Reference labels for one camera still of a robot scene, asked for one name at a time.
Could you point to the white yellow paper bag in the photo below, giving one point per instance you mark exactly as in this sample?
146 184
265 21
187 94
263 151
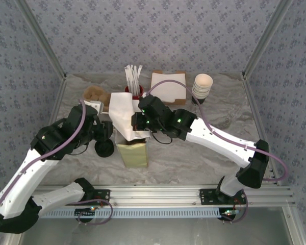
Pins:
132 153

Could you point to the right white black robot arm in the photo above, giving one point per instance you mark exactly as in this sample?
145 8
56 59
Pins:
219 143

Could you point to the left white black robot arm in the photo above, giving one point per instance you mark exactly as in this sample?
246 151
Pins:
15 183

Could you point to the stack of black lids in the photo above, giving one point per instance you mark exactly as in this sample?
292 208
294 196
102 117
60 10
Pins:
104 150

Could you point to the white napkins on brown tray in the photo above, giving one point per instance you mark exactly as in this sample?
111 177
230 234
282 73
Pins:
179 102

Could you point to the red straw holder cup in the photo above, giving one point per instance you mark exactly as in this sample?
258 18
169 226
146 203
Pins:
140 92

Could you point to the brown pulp cup carrier stack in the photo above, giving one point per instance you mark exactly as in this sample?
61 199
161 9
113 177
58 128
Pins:
94 94

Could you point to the white wrapped straw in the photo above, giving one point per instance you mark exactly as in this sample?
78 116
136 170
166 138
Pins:
140 71
128 76
137 76
131 76
134 76

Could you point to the stack of paper cups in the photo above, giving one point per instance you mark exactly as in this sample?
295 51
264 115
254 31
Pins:
201 88

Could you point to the small black controller board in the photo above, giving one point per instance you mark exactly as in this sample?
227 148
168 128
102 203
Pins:
228 214
84 212

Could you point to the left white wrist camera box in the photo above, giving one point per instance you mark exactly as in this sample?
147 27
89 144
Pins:
94 105

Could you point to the aluminium front frame rail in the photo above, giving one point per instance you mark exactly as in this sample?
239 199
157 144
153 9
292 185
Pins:
153 194

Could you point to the aluminium frame post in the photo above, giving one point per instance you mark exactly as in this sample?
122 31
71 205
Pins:
40 38
267 38

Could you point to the aluminium frame leg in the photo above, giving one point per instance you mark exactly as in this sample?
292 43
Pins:
12 240
294 229

